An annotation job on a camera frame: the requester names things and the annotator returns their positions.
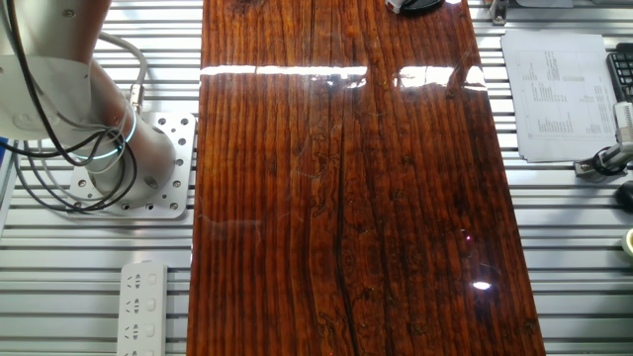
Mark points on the small metal bracket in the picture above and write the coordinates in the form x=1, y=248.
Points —
x=498, y=12

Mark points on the printed paper sheets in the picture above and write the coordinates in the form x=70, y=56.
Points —
x=559, y=94

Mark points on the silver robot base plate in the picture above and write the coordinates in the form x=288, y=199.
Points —
x=180, y=148

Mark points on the black keyboard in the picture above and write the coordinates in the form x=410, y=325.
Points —
x=622, y=71

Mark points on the pale tape roll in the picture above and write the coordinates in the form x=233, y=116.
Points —
x=629, y=242

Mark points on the brown wooden board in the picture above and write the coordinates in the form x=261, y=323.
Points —
x=346, y=222

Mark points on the black round object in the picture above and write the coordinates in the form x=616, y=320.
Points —
x=626, y=195

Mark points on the grey metal clamp tool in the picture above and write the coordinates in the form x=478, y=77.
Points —
x=584, y=167

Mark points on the white power strip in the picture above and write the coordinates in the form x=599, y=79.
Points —
x=142, y=311

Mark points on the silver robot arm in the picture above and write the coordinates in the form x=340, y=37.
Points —
x=153, y=158

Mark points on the ribbed silver exterior camera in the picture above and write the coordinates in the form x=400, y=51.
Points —
x=624, y=123

